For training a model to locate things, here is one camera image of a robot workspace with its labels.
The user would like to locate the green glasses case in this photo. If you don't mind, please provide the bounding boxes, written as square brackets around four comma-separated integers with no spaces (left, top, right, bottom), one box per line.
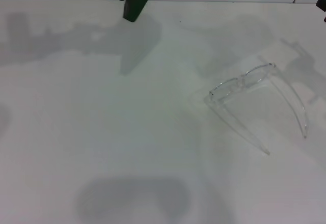
[85,0,161,23]

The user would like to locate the clear white glasses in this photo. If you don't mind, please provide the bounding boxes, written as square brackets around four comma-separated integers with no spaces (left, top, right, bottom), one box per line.
[203,62,308,156]

